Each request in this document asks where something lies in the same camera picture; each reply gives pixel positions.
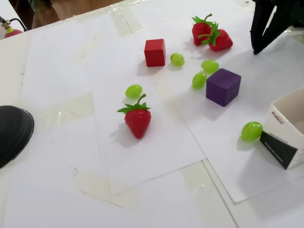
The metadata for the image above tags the red plastic strawberry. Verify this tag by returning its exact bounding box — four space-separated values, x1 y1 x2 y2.
198 21 234 52
117 93 152 139
191 13 214 47

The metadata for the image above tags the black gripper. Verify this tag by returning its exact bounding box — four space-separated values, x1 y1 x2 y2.
250 0 304 55

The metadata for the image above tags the red wooden cube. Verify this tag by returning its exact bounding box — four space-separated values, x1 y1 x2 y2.
144 38 166 67

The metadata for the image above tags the beige tape strip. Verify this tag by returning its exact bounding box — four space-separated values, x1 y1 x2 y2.
180 161 216 190
34 93 94 125
108 4 145 38
73 169 140 209
152 66 185 122

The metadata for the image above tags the green plastic grape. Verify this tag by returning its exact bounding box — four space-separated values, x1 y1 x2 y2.
241 121 264 142
201 59 219 74
191 72 207 89
124 84 143 99
170 52 185 67

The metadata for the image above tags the white paper sheet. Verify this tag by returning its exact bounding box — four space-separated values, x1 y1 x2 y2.
84 45 207 195
140 9 304 204

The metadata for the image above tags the black extinguisher hose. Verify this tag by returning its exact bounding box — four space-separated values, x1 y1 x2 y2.
9 18 29 31

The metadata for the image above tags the open white black carton box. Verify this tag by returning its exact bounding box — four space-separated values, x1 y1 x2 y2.
259 87 304 171

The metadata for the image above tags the purple wooden cube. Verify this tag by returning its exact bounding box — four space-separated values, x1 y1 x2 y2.
206 68 242 108

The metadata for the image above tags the black round stand base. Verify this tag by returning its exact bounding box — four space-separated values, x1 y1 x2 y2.
0 105 35 170

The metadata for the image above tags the red fire extinguisher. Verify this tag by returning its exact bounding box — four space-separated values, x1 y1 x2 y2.
0 16 24 39

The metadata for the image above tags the dark wooden furniture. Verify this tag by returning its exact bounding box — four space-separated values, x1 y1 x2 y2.
9 0 38 30

